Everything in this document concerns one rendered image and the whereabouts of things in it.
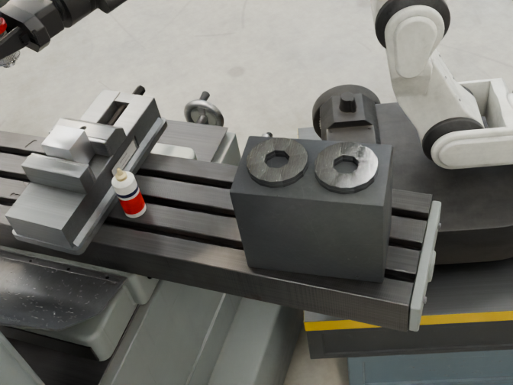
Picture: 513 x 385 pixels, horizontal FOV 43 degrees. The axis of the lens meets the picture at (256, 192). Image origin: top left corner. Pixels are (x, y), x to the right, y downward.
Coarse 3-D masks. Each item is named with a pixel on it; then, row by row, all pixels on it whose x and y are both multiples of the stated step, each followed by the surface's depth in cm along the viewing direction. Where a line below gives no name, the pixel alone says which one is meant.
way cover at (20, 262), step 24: (0, 264) 124; (24, 264) 124; (48, 264) 123; (0, 288) 118; (24, 288) 118; (48, 288) 118; (72, 288) 118; (96, 288) 117; (0, 312) 106; (24, 312) 107; (48, 312) 109; (96, 312) 112
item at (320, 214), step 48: (288, 144) 97; (336, 144) 95; (384, 144) 96; (240, 192) 94; (288, 192) 92; (336, 192) 91; (384, 192) 90; (288, 240) 99; (336, 240) 96; (384, 240) 95
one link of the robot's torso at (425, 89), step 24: (408, 24) 122; (432, 24) 123; (408, 48) 126; (432, 48) 127; (408, 72) 131; (432, 72) 137; (408, 96) 142; (432, 96) 142; (456, 96) 142; (432, 120) 147; (456, 120) 145; (480, 120) 148; (432, 144) 149
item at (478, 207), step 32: (352, 96) 171; (352, 128) 171; (384, 128) 173; (416, 160) 164; (448, 192) 155; (480, 192) 154; (512, 192) 153; (448, 224) 149; (480, 224) 148; (512, 224) 147; (448, 256) 155; (480, 256) 155; (512, 256) 156
